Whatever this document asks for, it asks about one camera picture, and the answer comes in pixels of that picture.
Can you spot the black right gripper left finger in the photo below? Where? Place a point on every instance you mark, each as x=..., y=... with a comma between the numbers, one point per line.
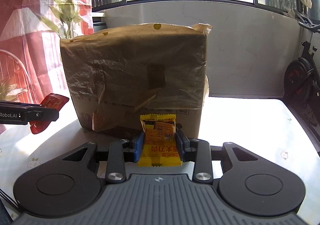
x=112, y=158

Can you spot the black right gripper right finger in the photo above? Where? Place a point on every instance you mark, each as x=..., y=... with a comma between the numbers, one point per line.
x=201, y=153

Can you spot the small red snack packet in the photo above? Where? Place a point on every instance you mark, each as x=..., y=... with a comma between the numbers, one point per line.
x=47, y=112

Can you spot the yellow snack packet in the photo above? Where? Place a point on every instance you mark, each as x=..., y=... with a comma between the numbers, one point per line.
x=159, y=147

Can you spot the brown cardboard box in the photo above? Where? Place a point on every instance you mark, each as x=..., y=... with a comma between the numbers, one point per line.
x=118, y=74

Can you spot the red floral curtain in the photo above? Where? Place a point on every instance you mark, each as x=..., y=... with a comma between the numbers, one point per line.
x=31, y=30

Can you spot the black exercise bike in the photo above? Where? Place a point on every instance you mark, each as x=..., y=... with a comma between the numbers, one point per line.
x=301, y=78

